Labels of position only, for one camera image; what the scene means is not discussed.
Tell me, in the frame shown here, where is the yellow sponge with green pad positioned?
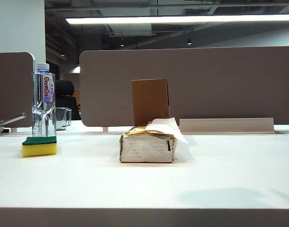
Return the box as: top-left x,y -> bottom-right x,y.
21,135 -> 59,158

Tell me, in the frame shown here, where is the clear plastic water bottle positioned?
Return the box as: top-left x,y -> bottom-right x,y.
31,62 -> 57,138

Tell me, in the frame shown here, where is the brown cardboard box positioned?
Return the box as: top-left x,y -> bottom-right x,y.
131,78 -> 170,126

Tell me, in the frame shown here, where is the white and gold tissue pack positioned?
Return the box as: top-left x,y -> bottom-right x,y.
119,125 -> 178,164

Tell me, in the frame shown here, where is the wide brown desk partition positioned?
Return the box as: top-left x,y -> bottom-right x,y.
79,45 -> 289,132

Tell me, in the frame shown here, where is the black office chair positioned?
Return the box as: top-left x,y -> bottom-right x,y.
55,79 -> 82,120

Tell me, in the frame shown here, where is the clear glass mug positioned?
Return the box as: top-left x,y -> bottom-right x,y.
55,107 -> 72,131

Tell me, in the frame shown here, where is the long ceiling light strip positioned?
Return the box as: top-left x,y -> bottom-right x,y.
65,14 -> 289,25

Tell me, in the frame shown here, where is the narrow brown desk partition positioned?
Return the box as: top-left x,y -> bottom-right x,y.
0,52 -> 35,132

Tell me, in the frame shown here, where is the beige cable tray cover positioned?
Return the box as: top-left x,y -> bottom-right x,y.
179,117 -> 275,134

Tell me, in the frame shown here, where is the metal pot with handle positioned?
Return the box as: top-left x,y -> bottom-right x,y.
0,112 -> 27,136

